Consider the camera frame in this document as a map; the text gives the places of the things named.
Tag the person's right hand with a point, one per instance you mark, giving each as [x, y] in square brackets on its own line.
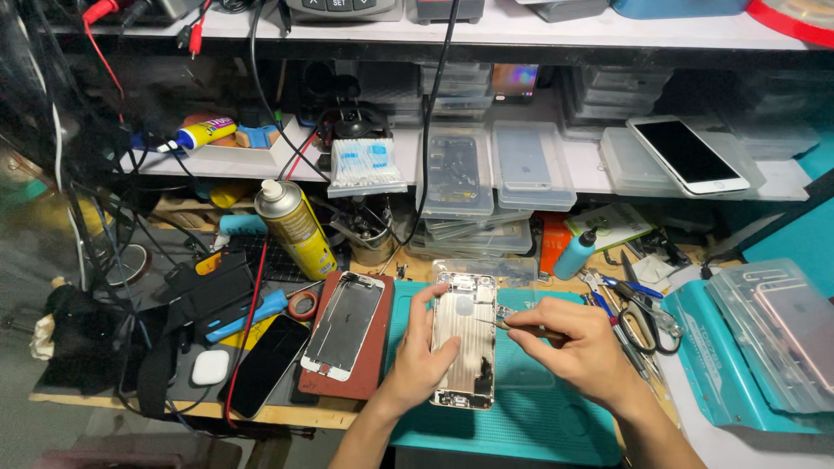
[580, 355]

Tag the person's left hand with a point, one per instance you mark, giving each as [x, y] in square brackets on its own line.
[412, 365]

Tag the silver phone housing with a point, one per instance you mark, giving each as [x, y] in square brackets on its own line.
[464, 339]

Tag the thin metal tweezers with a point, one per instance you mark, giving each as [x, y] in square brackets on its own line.
[495, 323]

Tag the red-brown repair pad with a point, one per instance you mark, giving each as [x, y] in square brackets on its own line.
[365, 365]

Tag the white phone screen assembly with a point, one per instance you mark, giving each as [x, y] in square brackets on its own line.
[342, 325]

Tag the teal silicone work mat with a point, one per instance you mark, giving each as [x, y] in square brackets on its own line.
[515, 417]

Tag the blue bottle with black nozzle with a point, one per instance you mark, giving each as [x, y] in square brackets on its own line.
[573, 255]

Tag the small clear plastic box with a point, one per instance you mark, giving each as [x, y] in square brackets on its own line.
[515, 270]

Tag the orange packet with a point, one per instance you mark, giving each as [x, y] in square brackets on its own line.
[550, 244]

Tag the red tape roll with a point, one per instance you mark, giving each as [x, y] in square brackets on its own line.
[303, 305]

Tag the metal tool holder cup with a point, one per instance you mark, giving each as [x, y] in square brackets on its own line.
[368, 238]

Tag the green and white card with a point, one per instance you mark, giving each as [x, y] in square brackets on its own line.
[612, 225]

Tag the black smartphone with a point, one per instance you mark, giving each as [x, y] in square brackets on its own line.
[267, 365]

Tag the stack of clear plastic boxes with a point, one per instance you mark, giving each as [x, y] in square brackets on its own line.
[482, 234]

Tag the yellow spray can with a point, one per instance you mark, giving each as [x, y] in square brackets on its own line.
[300, 231]

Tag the flat clear plastic box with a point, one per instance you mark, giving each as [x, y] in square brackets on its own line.
[625, 166]

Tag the clear box with silver phone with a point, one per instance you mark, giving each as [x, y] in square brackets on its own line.
[531, 166]

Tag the clear box with pink phone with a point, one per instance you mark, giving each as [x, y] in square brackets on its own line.
[775, 332]

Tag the clear box with phone parts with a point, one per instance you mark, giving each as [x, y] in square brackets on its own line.
[455, 172]

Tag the pack of cotton swabs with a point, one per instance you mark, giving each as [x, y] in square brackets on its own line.
[366, 168]

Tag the white earbuds case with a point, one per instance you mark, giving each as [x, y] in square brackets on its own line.
[210, 368]

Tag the teal tube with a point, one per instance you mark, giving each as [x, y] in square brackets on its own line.
[244, 225]

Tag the white smartphone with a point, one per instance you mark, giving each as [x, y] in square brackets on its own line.
[687, 155]

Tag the white tray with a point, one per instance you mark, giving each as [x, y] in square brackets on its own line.
[260, 153]

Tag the phone with colourful screen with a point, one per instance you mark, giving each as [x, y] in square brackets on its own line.
[515, 81]

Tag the yellow glue tube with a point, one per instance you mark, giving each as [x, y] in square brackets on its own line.
[205, 133]

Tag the white shelf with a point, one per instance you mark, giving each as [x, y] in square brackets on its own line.
[586, 36]

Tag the black cloth bundle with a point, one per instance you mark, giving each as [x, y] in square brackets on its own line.
[75, 332]

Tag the black device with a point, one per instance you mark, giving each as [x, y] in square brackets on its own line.
[446, 10]

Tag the blue box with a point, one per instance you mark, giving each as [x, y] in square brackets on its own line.
[677, 6]

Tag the grey device with buttons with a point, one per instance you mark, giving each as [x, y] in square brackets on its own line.
[342, 8]

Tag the red test probe lead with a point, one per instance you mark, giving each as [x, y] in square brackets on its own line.
[98, 39]

